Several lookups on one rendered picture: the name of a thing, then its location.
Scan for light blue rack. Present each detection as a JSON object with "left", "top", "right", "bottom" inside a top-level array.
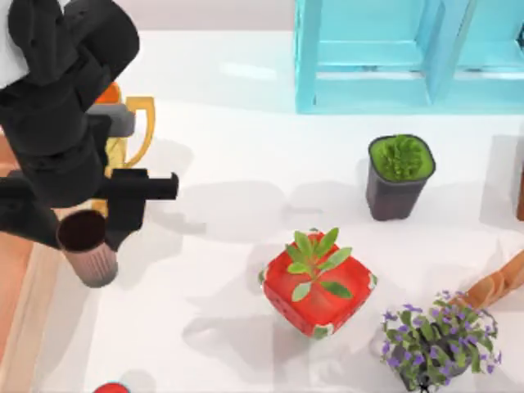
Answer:
[{"left": 293, "top": 0, "right": 524, "bottom": 115}]

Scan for green plant in dark pot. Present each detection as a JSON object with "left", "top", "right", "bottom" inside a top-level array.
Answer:
[{"left": 365, "top": 133, "right": 437, "bottom": 223}]

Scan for orange round object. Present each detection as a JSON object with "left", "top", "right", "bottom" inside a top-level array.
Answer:
[{"left": 95, "top": 81, "right": 123, "bottom": 106}]

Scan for shallow salmon-coloured box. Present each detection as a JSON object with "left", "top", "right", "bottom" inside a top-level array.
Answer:
[{"left": 0, "top": 129, "right": 63, "bottom": 393}]

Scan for leafy plant in red pot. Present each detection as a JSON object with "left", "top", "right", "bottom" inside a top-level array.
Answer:
[{"left": 258, "top": 227, "right": 379, "bottom": 341}]

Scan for golden trophy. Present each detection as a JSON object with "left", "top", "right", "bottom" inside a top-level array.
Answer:
[{"left": 103, "top": 96, "right": 157, "bottom": 169}]

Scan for pink ribbed cup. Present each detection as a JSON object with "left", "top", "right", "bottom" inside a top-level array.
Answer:
[{"left": 56, "top": 210, "right": 120, "bottom": 289}]

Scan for red round object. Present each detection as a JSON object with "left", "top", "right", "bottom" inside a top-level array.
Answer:
[{"left": 93, "top": 381, "right": 129, "bottom": 393}]

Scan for brown wooden object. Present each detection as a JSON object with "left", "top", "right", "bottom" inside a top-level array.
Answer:
[{"left": 515, "top": 162, "right": 524, "bottom": 223}]

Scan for purple flower plant in pot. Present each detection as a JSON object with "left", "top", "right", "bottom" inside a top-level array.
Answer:
[{"left": 378, "top": 290, "right": 504, "bottom": 393}]

